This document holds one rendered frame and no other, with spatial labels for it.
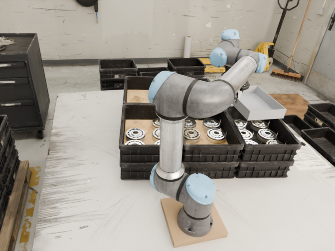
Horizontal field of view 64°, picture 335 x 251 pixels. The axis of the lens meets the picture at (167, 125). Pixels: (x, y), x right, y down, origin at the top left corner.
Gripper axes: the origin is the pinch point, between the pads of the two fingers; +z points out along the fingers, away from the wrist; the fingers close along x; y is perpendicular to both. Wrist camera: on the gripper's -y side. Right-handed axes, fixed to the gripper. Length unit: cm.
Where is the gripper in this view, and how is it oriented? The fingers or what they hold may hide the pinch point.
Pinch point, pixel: (236, 100)
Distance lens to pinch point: 139.6
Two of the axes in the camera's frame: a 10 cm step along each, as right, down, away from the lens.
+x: -9.3, 3.5, -1.3
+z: 2.1, 7.6, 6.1
